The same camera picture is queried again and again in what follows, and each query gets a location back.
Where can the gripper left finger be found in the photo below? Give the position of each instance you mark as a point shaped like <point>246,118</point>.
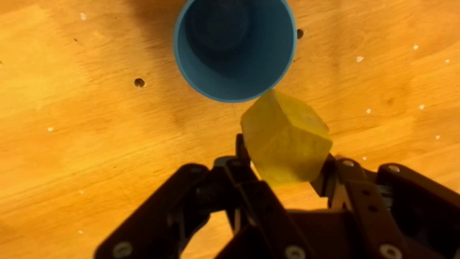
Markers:
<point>230,187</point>

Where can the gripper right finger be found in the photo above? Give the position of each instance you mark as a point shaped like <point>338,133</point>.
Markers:
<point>373,201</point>

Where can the yellow block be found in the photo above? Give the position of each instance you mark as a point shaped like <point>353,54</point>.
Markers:
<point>285,138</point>

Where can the blue cup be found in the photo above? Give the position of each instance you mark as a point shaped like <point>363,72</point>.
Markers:
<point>233,54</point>

